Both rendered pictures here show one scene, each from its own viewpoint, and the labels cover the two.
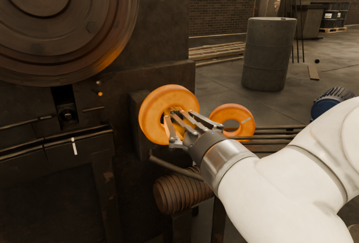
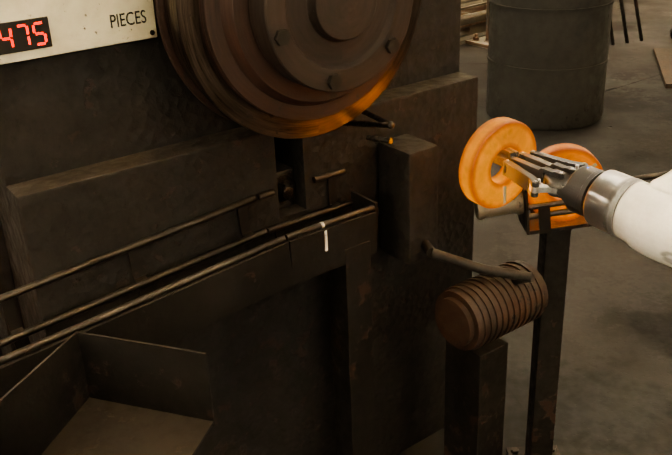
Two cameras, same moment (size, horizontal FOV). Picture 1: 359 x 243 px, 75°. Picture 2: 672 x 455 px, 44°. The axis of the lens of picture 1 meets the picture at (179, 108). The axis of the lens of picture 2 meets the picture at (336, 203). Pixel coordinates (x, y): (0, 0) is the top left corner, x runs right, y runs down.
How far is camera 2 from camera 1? 0.91 m
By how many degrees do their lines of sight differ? 7
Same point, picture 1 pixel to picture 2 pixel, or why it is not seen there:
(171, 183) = (474, 292)
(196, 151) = (574, 189)
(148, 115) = (479, 162)
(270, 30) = not seen: outside the picture
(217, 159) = (606, 189)
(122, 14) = not seen: hidden behind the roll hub
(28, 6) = (335, 29)
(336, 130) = not seen: outside the picture
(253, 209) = (658, 216)
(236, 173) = (633, 195)
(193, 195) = (512, 309)
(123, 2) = not seen: hidden behind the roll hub
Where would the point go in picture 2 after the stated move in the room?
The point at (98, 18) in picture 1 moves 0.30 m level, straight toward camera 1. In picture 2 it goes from (398, 32) to (517, 72)
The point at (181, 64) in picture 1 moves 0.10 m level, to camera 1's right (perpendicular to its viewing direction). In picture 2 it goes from (457, 84) to (504, 80)
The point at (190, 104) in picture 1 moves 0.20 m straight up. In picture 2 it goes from (526, 143) to (533, 25)
